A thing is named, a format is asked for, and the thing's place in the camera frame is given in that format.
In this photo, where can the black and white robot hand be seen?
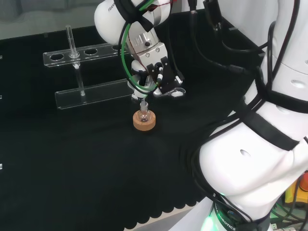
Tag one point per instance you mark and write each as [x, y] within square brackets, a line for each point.
[158, 69]

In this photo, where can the black cloth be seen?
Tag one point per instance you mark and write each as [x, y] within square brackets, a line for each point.
[84, 156]

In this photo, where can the yellow stop button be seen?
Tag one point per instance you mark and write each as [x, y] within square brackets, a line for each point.
[297, 190]

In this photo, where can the clear acrylic funnel stand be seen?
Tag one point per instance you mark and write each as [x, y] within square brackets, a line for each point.
[81, 92]

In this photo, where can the glass round-bottom flask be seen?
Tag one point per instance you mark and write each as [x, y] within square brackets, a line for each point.
[144, 115]

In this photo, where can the glass weighing funnel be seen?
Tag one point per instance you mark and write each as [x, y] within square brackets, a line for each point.
[178, 92]

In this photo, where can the clear plastic funnel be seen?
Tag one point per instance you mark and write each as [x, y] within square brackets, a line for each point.
[144, 101]

